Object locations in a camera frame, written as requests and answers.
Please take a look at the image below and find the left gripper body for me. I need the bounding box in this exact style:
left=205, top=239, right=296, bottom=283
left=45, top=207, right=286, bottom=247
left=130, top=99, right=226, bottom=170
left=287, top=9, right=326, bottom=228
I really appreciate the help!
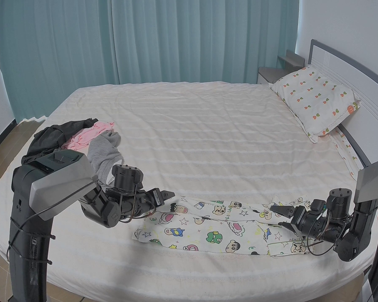
left=143, top=187, right=165, bottom=209

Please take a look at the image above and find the white printed pillow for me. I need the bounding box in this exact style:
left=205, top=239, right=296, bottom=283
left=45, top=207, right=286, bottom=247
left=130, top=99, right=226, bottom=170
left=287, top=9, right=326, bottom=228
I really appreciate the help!
left=269, top=65, right=361, bottom=144

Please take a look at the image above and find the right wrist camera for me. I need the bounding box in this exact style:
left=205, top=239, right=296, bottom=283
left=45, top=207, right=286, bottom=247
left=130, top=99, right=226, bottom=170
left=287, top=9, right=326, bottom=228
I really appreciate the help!
left=310, top=199, right=327, bottom=215

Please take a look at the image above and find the grey topped bedside table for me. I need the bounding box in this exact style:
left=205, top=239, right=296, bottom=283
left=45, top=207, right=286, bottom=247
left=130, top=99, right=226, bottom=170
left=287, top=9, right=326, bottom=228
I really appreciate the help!
left=258, top=50, right=304, bottom=85

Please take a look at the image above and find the black garment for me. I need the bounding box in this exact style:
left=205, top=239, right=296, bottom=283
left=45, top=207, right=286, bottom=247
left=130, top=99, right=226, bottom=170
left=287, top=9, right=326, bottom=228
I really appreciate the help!
left=21, top=118, right=99, bottom=166

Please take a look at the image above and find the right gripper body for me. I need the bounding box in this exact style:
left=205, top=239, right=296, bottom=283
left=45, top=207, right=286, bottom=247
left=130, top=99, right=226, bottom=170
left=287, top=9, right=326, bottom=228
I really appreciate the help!
left=291, top=206, right=319, bottom=238

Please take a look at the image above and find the pink garment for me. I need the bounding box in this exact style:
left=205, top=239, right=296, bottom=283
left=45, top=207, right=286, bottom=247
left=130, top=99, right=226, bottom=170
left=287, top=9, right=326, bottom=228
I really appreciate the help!
left=61, top=121, right=115, bottom=152

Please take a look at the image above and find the grey and white sweater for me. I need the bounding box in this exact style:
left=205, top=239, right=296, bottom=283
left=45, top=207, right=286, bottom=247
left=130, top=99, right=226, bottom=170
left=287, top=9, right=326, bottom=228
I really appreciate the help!
left=88, top=131, right=124, bottom=185

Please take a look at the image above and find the bed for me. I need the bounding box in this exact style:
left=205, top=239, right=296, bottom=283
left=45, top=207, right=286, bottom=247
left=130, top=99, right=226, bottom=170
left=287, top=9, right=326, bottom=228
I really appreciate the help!
left=0, top=39, right=378, bottom=302

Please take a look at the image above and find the blue-green curtain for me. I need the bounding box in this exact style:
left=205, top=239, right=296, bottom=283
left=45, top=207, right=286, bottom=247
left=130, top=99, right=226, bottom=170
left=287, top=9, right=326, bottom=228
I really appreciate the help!
left=0, top=0, right=120, bottom=122
left=110, top=0, right=300, bottom=84

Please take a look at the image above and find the black cable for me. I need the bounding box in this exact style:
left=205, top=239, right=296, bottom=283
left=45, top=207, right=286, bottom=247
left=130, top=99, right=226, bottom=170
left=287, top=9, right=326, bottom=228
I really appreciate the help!
left=304, top=236, right=336, bottom=256

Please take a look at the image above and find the white printed pyjama top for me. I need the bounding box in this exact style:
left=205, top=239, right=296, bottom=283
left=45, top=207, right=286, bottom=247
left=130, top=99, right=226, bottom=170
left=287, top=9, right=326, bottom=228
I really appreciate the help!
left=132, top=196, right=316, bottom=259

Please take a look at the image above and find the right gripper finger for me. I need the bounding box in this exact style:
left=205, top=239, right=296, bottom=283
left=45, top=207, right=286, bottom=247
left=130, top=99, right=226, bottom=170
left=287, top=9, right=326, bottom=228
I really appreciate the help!
left=278, top=221, right=303, bottom=237
left=269, top=204, right=299, bottom=218

